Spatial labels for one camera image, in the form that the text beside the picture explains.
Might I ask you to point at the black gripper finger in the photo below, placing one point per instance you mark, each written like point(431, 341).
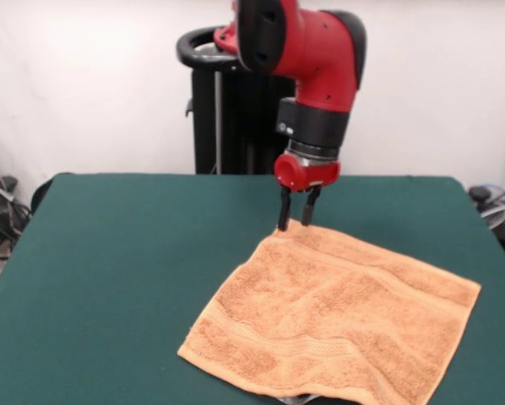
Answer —
point(284, 215)
point(308, 211)

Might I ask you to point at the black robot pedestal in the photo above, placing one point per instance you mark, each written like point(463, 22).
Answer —
point(235, 126)

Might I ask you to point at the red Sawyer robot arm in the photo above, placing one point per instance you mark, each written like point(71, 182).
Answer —
point(316, 50)

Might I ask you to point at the orange terry towel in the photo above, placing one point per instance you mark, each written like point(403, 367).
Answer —
point(328, 316)

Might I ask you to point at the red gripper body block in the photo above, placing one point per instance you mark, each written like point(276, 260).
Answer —
point(316, 175)

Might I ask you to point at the small black device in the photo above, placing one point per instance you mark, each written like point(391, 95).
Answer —
point(480, 193)

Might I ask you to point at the black plug block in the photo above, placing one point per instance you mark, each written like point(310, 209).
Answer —
point(7, 182)

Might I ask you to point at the dark green table cloth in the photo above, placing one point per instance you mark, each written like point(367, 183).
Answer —
point(109, 274)

